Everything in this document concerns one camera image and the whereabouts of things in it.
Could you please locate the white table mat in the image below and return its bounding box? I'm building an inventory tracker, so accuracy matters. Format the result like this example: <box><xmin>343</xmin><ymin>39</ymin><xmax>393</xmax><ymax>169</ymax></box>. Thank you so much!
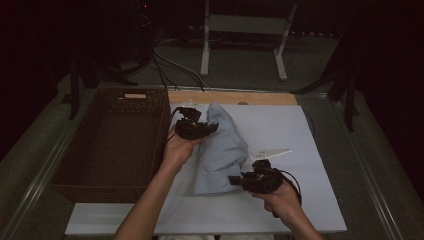
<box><xmin>64</xmin><ymin>103</ymin><xmax>348</xmax><ymax>236</ymax></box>

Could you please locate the black floor stand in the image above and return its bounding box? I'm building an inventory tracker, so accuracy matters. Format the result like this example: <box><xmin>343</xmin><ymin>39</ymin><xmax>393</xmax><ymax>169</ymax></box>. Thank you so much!
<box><xmin>61</xmin><ymin>59</ymin><xmax>139</xmax><ymax>121</ymax></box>
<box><xmin>289</xmin><ymin>19</ymin><xmax>364</xmax><ymax>133</ymax></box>

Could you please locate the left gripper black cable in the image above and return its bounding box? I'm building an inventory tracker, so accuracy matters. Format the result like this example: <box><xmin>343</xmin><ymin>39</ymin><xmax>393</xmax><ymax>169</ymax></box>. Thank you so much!
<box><xmin>164</xmin><ymin>108</ymin><xmax>183</xmax><ymax>146</ymax></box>

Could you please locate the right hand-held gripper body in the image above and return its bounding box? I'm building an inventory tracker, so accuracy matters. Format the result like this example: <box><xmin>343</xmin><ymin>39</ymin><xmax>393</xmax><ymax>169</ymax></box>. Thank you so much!
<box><xmin>239</xmin><ymin>148</ymin><xmax>293</xmax><ymax>195</ymax></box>

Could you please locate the light blue garment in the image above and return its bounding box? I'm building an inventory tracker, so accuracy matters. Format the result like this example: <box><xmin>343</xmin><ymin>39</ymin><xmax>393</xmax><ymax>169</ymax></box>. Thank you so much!
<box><xmin>193</xmin><ymin>101</ymin><xmax>250</xmax><ymax>196</ymax></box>

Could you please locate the metal frame rail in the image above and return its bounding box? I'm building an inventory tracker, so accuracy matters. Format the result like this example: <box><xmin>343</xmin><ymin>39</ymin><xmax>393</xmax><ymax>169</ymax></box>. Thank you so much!
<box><xmin>0</xmin><ymin>96</ymin><xmax>88</xmax><ymax>240</ymax></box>
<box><xmin>333</xmin><ymin>99</ymin><xmax>406</xmax><ymax>240</ymax></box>

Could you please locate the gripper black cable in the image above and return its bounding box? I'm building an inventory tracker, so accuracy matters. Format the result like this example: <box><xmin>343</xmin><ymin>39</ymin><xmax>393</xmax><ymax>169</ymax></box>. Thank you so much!
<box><xmin>279</xmin><ymin>169</ymin><xmax>303</xmax><ymax>206</ymax></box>
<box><xmin>164</xmin><ymin>108</ymin><xmax>183</xmax><ymax>146</ymax></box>

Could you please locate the person's left hand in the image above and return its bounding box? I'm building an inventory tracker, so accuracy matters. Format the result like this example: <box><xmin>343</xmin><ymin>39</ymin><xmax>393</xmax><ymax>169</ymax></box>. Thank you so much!
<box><xmin>162</xmin><ymin>128</ymin><xmax>208</xmax><ymax>172</ymax></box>

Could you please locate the bundle of floor cables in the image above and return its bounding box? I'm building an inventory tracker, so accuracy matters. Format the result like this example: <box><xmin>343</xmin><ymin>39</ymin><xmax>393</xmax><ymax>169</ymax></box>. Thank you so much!
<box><xmin>151</xmin><ymin>38</ymin><xmax>209</xmax><ymax>93</ymax></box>

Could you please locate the white metal stand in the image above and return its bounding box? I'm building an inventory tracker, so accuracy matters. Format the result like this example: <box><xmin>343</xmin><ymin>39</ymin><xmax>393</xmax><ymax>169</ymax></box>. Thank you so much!
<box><xmin>199</xmin><ymin>0</ymin><xmax>298</xmax><ymax>82</ymax></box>

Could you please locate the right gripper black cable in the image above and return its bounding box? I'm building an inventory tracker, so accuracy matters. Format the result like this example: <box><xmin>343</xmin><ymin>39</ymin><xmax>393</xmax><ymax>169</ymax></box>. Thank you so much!
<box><xmin>279</xmin><ymin>169</ymin><xmax>303</xmax><ymax>206</ymax></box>

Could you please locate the thin black cable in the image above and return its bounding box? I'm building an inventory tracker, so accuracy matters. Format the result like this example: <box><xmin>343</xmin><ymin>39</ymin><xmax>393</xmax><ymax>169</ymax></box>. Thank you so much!
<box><xmin>303</xmin><ymin>111</ymin><xmax>317</xmax><ymax>138</ymax></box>

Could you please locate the brown wicker basket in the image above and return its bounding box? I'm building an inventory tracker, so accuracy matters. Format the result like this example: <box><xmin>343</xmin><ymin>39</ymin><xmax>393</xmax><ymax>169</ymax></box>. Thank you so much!
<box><xmin>49</xmin><ymin>88</ymin><xmax>172</xmax><ymax>204</ymax></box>

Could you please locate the person's right hand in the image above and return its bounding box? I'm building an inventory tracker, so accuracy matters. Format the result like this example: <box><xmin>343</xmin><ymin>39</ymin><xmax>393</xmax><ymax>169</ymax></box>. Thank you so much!
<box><xmin>251</xmin><ymin>181</ymin><xmax>303</xmax><ymax>225</ymax></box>

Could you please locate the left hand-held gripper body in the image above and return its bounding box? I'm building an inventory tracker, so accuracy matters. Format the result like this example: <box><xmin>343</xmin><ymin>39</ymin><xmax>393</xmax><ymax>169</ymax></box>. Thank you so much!
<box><xmin>173</xmin><ymin>101</ymin><xmax>211</xmax><ymax>140</ymax></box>

